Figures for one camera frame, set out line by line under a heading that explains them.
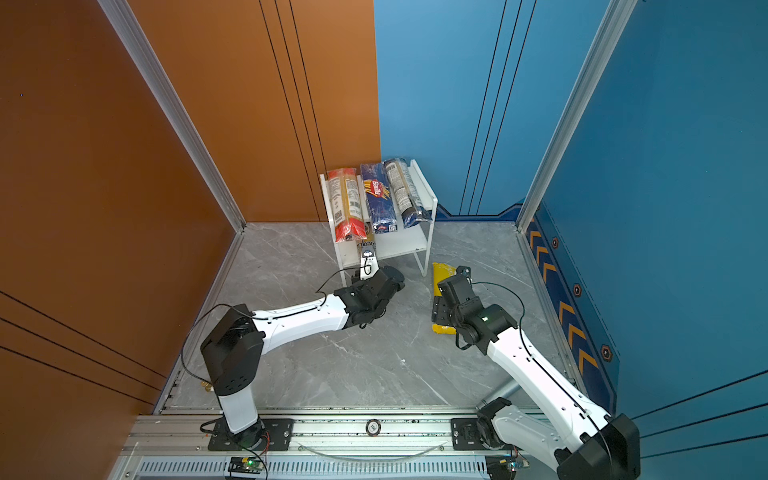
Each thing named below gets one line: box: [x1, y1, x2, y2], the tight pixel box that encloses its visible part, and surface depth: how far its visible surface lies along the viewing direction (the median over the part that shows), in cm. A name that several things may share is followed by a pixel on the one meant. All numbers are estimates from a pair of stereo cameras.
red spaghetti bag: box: [327, 167, 367, 242], surface depth 76 cm
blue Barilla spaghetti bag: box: [360, 162, 398, 234], surface depth 77 cm
